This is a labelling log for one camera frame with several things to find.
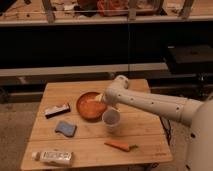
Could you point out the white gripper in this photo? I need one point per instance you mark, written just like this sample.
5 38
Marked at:
100 98

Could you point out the orange object on shelf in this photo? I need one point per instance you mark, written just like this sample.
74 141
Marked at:
112 7

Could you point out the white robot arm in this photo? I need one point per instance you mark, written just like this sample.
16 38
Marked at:
197 115

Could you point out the white tube with label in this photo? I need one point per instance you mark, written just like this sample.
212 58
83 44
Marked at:
53 157

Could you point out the blue sponge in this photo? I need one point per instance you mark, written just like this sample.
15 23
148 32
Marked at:
66 129

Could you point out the wooden table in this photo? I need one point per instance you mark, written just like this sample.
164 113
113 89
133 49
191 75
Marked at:
88 144

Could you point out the orange carrot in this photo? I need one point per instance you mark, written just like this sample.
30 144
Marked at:
120 145

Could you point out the clear plastic cup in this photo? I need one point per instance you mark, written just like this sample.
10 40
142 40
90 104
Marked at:
111 119

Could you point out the black box on right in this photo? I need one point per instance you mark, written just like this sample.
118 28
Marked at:
189 59

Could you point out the orange ceramic bowl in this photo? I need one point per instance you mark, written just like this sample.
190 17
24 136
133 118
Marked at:
88 108

